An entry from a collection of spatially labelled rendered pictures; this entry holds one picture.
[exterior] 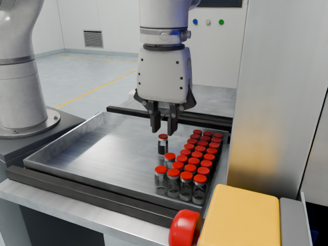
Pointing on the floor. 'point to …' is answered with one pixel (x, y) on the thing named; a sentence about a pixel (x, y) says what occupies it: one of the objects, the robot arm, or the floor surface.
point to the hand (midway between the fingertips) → (163, 123)
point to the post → (278, 95)
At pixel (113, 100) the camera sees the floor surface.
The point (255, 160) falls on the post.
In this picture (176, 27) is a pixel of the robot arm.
